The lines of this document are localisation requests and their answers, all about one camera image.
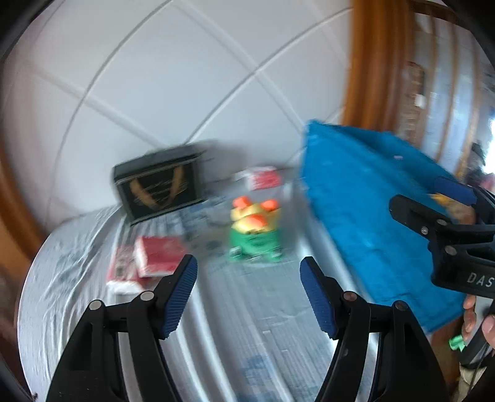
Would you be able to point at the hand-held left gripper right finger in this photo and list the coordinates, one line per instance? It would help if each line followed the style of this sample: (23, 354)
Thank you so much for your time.
(321, 297)

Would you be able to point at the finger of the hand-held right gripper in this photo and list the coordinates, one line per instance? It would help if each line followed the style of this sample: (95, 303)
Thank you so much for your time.
(417, 216)
(456, 189)

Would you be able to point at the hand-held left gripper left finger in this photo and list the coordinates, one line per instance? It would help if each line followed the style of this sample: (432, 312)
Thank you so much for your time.
(178, 293)

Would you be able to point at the blue plastic crate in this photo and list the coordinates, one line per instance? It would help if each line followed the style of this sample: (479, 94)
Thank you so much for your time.
(359, 201)

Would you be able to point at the person's right hand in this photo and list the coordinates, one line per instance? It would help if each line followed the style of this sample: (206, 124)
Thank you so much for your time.
(470, 317)

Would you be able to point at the pink tissue pack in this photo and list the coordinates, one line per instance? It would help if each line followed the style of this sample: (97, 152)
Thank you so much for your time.
(122, 266)
(265, 177)
(158, 255)

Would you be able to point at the grey printed bed sheet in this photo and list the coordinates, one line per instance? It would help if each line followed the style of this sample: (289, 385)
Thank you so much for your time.
(232, 328)

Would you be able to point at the green and yellow plush toy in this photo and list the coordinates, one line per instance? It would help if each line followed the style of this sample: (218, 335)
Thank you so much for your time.
(255, 239)

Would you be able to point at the black gift bag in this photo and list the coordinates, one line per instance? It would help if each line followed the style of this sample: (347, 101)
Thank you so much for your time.
(154, 185)

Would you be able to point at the white padded headboard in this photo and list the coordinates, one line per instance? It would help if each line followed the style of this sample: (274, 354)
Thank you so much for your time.
(154, 77)

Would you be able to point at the wooden slatted frame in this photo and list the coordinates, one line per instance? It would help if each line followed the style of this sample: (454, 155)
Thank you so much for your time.
(437, 58)

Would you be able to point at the wooden headboard frame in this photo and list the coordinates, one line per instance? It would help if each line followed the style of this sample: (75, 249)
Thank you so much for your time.
(371, 58)

